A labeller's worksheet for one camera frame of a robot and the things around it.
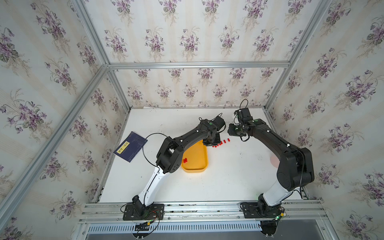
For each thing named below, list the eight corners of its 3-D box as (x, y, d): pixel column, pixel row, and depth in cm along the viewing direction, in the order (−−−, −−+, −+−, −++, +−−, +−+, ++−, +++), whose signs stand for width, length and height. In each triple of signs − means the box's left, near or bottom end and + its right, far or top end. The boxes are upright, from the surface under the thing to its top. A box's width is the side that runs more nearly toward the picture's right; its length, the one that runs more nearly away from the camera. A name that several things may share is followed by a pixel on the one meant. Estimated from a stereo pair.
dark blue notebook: (114, 154, 96) (112, 152, 94) (133, 133, 107) (131, 131, 105) (130, 162, 93) (129, 160, 90) (148, 140, 103) (147, 138, 101)
